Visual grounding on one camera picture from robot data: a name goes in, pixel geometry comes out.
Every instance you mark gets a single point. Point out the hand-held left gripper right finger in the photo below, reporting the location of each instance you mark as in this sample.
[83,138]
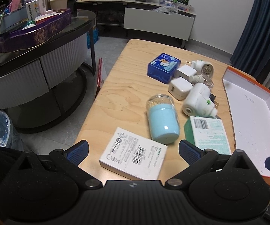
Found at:
[188,151]

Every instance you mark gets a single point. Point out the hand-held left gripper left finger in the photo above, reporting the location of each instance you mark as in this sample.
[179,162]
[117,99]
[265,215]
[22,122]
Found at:
[79,151]

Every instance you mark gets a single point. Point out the white barcode box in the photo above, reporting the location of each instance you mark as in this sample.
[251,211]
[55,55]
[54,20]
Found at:
[130,154]

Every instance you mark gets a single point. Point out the large white plug-in vaporizer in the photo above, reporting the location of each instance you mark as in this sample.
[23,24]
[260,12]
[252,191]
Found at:
[195,98]

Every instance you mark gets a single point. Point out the orange-edged white box lid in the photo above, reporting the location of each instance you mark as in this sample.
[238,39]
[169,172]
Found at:
[249,112]

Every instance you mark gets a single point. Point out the white USB charger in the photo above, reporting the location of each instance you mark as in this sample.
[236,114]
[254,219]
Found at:
[179,88]

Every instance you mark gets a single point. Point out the blue cartoon print tin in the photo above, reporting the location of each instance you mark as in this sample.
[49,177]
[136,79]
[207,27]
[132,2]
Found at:
[164,66]

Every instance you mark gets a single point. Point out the green and white box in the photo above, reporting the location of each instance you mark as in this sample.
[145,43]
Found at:
[207,131]

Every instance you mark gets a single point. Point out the light blue cotton swab jar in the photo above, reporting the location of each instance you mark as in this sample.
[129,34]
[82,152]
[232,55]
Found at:
[163,121]

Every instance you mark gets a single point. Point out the clear liquid refill bottle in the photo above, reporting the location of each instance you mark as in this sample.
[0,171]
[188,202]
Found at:
[195,78]

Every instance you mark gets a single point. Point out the small white plug adapter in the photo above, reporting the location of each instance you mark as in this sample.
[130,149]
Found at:
[184,72]

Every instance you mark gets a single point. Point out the red spiral notebook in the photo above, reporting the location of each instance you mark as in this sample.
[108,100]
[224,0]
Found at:
[101,75]

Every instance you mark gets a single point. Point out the small white plug-in vaporizer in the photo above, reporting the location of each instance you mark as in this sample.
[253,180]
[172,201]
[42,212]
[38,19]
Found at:
[201,66]

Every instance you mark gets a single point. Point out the round black glass table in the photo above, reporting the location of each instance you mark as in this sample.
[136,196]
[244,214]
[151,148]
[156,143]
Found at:
[31,75]

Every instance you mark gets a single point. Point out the blue plastic bag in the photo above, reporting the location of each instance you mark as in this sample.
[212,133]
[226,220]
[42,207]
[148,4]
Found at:
[92,36]

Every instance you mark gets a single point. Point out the purple patterned tray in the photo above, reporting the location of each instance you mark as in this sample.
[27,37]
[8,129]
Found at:
[31,37]

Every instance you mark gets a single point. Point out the dark blue curtain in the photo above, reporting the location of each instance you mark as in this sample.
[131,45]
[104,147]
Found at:
[259,28]

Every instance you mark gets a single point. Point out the long media cabinet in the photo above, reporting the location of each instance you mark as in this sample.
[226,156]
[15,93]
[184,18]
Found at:
[111,11]

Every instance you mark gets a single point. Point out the pile of small boxes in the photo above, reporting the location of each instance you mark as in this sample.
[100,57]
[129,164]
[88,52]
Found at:
[172,4]

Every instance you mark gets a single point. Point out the beige cup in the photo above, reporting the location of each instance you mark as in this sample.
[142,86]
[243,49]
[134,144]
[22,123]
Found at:
[58,4]

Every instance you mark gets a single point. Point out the white medicine box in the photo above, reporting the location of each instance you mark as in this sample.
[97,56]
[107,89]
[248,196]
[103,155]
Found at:
[35,9]

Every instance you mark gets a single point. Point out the grey storage box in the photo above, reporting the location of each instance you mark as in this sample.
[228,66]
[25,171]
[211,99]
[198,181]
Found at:
[10,18]

